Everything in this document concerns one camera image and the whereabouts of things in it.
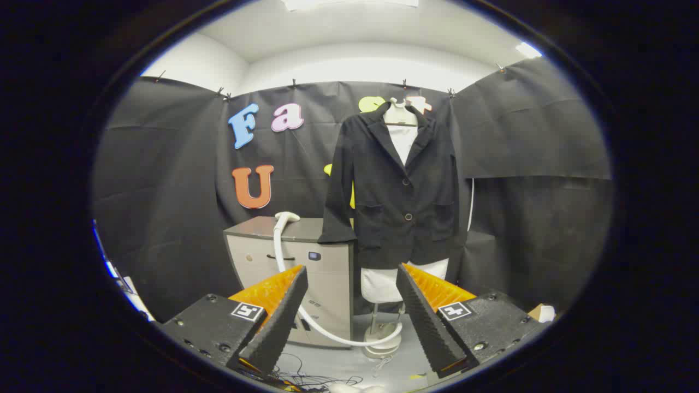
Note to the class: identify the small cardboard box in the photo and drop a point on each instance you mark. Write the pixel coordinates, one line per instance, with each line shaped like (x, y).
(540, 313)

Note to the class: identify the small ceiling light panel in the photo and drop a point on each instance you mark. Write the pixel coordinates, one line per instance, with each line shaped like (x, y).
(528, 50)

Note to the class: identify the long ceiling light panel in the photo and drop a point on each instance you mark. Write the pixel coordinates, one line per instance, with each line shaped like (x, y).
(349, 3)

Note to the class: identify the black backdrop cloth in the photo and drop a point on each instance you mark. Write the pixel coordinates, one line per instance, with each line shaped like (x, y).
(164, 191)

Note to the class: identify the white papers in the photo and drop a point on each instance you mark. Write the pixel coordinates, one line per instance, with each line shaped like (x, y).
(131, 289)

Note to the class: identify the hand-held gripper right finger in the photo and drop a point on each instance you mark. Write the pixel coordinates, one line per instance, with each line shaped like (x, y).
(423, 322)

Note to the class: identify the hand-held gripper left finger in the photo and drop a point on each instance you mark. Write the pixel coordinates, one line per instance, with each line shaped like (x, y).
(281, 322)

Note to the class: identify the grey drawer cabinet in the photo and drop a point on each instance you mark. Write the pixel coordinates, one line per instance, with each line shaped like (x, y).
(327, 273)

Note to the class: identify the white mannequin torso on stand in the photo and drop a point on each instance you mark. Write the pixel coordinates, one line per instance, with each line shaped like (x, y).
(379, 286)

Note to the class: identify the black button jacket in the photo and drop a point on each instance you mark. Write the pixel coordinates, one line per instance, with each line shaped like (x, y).
(382, 229)

